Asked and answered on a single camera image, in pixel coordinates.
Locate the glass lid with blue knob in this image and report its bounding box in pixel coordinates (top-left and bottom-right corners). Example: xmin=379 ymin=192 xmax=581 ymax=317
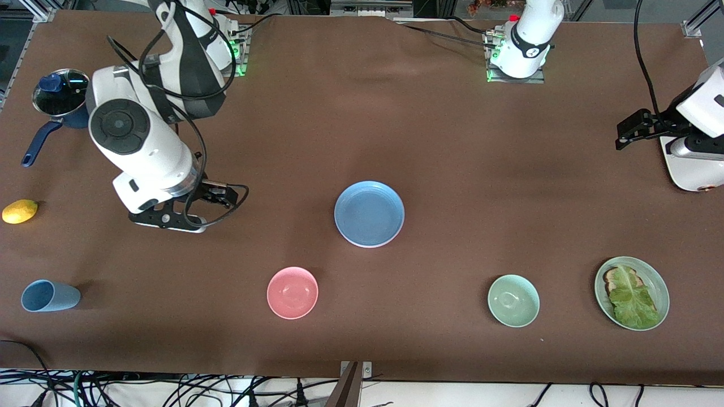
xmin=32 ymin=69 xmax=90 ymax=116

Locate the black floor cable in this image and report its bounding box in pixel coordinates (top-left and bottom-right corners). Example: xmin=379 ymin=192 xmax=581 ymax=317
xmin=0 ymin=339 xmax=55 ymax=407

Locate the toasted bread slice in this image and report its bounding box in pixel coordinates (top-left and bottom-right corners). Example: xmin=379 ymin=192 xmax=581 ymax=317
xmin=603 ymin=267 xmax=644 ymax=296

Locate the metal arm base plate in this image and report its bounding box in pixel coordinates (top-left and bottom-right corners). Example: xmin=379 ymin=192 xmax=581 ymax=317
xmin=223 ymin=25 xmax=248 ymax=77
xmin=485 ymin=31 xmax=545 ymax=84

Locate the green lettuce leaf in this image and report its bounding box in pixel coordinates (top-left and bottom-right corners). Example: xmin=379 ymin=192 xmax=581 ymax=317
xmin=607 ymin=266 xmax=660 ymax=330

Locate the brown table cloth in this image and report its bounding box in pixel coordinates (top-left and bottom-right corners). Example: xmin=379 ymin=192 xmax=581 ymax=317
xmin=0 ymin=10 xmax=724 ymax=385

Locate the aluminium corner profile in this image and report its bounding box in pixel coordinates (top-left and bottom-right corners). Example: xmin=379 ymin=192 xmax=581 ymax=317
xmin=682 ymin=0 xmax=724 ymax=39
xmin=23 ymin=0 xmax=60 ymax=23

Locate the dark blue saucepan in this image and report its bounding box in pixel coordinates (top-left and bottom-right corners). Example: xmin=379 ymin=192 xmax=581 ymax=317
xmin=21 ymin=69 xmax=92 ymax=168

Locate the pink bowl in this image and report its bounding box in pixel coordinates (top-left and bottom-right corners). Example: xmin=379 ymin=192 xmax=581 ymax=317
xmin=266 ymin=266 xmax=319 ymax=320

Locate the dark camera pole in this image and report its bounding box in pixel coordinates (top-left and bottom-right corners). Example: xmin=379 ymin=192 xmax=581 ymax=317
xmin=324 ymin=362 xmax=363 ymax=407

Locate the green bowl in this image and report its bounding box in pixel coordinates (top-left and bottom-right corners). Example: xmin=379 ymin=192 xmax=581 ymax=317
xmin=488 ymin=274 xmax=540 ymax=328

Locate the green plate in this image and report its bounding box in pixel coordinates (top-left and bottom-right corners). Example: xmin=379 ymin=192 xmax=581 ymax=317
xmin=594 ymin=256 xmax=670 ymax=331

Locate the black cable on cloth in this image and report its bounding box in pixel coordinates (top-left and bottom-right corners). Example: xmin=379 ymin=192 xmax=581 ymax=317
xmin=396 ymin=21 xmax=498 ymax=49

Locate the blue plate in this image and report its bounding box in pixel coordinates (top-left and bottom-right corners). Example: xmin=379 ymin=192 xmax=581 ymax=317
xmin=334 ymin=180 xmax=406 ymax=246

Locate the white toaster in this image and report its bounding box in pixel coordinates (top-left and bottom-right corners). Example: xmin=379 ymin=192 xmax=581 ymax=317
xmin=661 ymin=135 xmax=724 ymax=193

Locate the aluminium frame bar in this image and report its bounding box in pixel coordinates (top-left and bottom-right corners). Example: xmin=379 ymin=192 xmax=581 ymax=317
xmin=330 ymin=0 xmax=415 ymax=18

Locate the blue cup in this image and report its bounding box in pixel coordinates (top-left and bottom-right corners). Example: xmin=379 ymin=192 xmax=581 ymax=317
xmin=21 ymin=279 xmax=81 ymax=313

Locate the yellow lemon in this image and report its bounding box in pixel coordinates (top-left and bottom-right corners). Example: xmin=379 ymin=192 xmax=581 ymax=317
xmin=2 ymin=199 xmax=39 ymax=224

